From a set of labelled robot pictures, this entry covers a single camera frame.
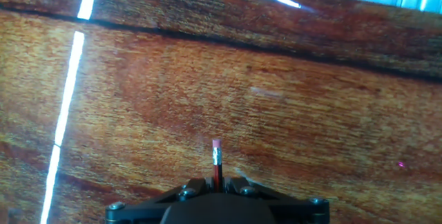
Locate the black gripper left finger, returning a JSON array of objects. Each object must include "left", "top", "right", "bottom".
[{"left": 105, "top": 177, "right": 215, "bottom": 224}]

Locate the brown glossy wooden board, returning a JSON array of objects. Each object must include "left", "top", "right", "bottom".
[{"left": 0, "top": 0, "right": 442, "bottom": 224}]

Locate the red pencil with eraser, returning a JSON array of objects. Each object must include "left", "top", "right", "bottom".
[{"left": 211, "top": 139, "right": 224, "bottom": 193}]

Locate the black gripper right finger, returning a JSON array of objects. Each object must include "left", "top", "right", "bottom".
[{"left": 223, "top": 177, "right": 331, "bottom": 224}]

